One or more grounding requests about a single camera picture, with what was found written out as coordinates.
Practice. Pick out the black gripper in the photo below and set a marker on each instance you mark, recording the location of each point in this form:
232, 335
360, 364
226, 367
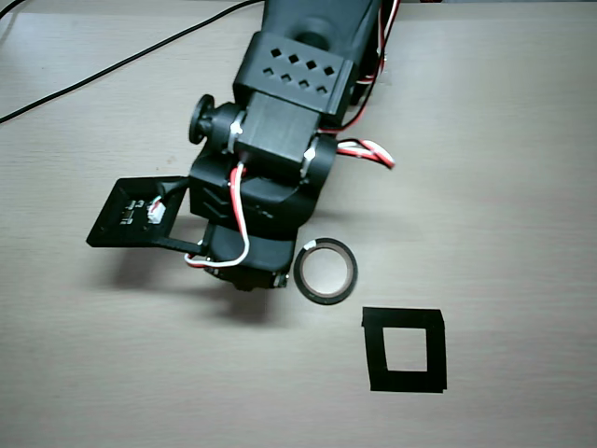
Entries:
259, 258

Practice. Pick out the black tape roll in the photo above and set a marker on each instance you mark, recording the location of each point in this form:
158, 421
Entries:
353, 273

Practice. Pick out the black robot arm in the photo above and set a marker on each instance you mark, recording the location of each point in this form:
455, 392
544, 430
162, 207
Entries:
298, 70

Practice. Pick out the black tape square target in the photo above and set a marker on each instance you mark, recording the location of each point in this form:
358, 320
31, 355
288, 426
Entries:
373, 350

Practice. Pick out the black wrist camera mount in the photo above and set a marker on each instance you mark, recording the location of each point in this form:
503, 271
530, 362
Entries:
122, 212

